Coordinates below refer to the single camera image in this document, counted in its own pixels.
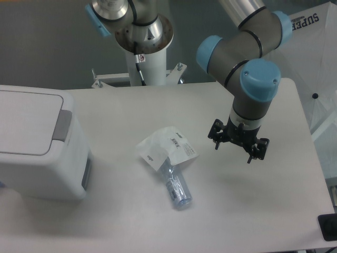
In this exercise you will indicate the white plastic package bag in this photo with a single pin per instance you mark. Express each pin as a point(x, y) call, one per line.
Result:
point(166, 143)

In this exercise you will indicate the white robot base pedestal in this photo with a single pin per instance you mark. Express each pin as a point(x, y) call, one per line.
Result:
point(145, 49)

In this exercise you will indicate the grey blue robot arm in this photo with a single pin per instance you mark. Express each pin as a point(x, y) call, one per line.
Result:
point(238, 64)

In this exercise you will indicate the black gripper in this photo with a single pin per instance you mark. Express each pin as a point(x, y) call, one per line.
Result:
point(256, 148)

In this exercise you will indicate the white umbrella with lettering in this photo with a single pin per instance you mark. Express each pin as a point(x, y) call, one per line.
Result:
point(309, 59)

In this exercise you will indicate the black device at edge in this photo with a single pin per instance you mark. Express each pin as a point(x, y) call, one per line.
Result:
point(327, 224)

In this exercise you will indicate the white trash can body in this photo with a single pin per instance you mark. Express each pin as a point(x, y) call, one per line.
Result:
point(60, 174)

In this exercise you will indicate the clear plastic water bottle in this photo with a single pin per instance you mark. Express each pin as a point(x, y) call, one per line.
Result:
point(175, 183)

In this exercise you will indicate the white trash can lid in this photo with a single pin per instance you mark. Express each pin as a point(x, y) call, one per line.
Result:
point(32, 118)

